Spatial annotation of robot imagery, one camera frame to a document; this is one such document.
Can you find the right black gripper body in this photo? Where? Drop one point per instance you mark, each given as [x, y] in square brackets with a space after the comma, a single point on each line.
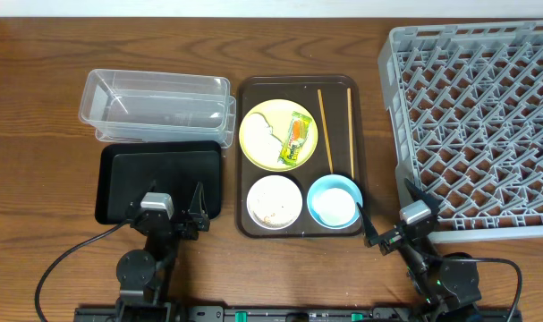
[392, 242]

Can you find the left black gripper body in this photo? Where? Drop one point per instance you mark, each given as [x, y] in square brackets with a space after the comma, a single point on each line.
[172, 224]

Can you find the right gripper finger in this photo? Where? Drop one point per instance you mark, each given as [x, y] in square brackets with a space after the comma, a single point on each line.
[370, 233]
[418, 194]

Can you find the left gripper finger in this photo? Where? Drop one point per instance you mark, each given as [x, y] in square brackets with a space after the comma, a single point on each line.
[136, 201]
[198, 204]

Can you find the light blue bowl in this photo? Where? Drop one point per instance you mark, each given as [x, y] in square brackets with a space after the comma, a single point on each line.
[334, 181]

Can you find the white bowl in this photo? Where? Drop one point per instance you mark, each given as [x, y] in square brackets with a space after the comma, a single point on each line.
[274, 202]

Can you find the white napkin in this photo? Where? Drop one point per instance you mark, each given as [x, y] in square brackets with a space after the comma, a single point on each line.
[260, 143]

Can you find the wooden chopstick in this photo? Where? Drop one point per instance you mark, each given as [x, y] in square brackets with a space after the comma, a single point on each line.
[350, 131]
[325, 131]

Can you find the yellow round plate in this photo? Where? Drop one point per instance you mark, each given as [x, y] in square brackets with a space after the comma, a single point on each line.
[278, 113]

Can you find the green snack wrapper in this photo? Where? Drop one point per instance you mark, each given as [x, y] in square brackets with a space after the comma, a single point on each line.
[297, 136]

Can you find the white cup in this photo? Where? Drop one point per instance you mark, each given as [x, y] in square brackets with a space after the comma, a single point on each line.
[335, 207]

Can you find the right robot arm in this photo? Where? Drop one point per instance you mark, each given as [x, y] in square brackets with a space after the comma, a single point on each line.
[449, 284]

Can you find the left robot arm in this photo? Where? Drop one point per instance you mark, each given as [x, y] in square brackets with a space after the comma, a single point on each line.
[144, 275]

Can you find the black waste bin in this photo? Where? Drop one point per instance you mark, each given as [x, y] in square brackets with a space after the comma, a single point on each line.
[126, 168]

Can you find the grey dishwasher rack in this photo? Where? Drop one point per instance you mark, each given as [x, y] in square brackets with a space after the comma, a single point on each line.
[466, 108]

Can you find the clear plastic bin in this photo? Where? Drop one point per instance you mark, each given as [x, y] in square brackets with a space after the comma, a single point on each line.
[137, 106]

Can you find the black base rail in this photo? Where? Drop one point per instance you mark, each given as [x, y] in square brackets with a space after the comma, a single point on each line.
[219, 314]

